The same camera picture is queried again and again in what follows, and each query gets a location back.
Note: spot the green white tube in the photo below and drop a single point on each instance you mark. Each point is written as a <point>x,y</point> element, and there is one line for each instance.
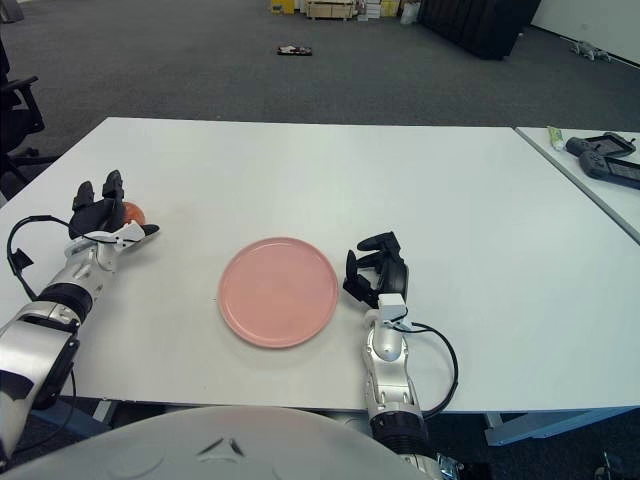
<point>555,137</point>

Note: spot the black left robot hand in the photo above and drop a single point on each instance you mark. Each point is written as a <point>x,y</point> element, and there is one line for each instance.
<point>95,217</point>

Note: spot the black office chair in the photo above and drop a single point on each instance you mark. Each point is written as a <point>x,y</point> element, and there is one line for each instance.
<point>15,115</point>

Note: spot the pink round plate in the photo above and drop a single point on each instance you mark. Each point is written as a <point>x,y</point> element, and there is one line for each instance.
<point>279,292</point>

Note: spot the white bag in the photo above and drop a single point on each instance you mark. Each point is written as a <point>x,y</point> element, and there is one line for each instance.
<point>409,14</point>

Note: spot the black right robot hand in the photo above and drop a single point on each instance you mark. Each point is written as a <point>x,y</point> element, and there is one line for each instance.
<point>395,277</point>

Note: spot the grey robot torso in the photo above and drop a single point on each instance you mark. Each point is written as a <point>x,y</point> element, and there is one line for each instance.
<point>225,445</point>

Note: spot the wooden pallet crate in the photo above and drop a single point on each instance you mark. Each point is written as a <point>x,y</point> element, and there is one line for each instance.
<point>330,10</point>

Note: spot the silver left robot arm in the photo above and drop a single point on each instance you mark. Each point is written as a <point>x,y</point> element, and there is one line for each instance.
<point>40,340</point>

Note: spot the flat black floor item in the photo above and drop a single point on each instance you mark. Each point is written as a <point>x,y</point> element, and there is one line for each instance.
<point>295,50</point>

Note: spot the red yellow apple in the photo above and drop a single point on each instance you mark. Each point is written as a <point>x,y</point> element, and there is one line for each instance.
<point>135,212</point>

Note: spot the black handheld controller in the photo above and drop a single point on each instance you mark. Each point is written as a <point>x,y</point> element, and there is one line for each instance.
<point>575,146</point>
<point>595,162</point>

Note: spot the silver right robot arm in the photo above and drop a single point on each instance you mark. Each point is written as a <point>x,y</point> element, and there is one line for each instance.
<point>387,360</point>

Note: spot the black cabinet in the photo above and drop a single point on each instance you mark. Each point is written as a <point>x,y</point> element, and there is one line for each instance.
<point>480,25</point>

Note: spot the yellow cardboard box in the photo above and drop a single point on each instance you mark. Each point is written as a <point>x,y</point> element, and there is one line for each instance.
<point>282,5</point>

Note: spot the grey robot dog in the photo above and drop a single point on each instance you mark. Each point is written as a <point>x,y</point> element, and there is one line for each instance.
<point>590,51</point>

